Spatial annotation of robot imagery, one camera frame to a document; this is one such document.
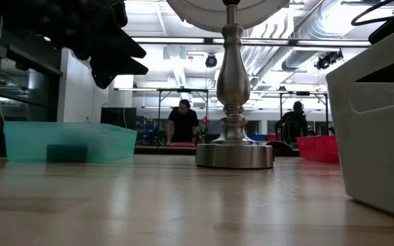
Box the black rounded object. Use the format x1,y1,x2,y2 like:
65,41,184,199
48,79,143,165
265,139,299,157

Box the black aluminium table frame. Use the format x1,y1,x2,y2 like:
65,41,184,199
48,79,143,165
134,146,198,156

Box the person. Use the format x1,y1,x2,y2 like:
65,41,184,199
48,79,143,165
274,100,310,144
165,98,201,146

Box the teal translucent plastic bin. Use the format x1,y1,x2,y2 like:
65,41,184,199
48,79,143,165
3,121,138,164

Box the silver lamp with white shade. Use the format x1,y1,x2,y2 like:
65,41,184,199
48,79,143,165
166,0,291,170

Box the black ceiling spotlight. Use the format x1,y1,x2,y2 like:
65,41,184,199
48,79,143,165
313,50,344,71
205,53,218,68

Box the light grey plastic bin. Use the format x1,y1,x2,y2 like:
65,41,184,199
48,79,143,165
324,20,394,223

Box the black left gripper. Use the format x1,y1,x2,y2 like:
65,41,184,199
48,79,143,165
0,0,149,90

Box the black computer monitor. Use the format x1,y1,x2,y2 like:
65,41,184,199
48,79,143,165
100,107,138,130

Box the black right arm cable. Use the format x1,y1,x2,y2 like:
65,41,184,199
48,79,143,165
350,0,394,27

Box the red plastic basket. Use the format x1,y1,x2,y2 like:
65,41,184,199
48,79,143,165
295,135,341,164

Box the black background table frame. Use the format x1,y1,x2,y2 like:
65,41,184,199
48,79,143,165
251,90,330,137
114,87,210,148

